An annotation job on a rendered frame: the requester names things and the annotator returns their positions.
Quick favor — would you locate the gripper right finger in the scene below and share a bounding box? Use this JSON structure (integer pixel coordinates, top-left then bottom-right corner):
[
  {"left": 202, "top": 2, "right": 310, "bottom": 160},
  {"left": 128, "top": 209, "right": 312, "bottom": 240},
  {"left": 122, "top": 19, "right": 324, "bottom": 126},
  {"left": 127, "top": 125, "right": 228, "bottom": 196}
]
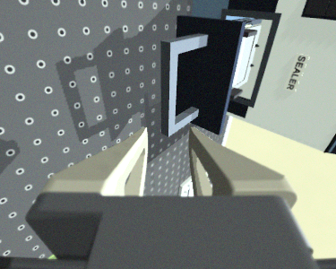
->
[{"left": 188, "top": 127, "right": 297, "bottom": 209}]

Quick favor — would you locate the white sheet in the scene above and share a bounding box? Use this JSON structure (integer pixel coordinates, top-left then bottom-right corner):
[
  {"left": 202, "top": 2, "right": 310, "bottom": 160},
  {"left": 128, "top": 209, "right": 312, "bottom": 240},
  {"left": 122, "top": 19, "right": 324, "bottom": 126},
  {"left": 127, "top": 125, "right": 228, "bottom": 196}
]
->
[{"left": 232, "top": 36, "right": 254, "bottom": 87}]

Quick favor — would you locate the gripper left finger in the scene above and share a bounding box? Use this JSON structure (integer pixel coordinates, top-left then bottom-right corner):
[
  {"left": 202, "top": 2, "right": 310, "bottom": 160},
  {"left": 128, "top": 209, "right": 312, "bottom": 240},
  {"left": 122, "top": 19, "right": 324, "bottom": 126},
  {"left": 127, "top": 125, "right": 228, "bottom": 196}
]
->
[{"left": 39, "top": 127, "right": 148, "bottom": 195}]

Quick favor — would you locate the white and blue box-shaped machine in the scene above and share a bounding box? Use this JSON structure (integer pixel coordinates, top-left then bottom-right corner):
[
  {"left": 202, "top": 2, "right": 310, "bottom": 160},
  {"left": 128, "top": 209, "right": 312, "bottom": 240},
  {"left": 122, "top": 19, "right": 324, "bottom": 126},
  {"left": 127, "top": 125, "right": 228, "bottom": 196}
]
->
[{"left": 160, "top": 0, "right": 336, "bottom": 154}]

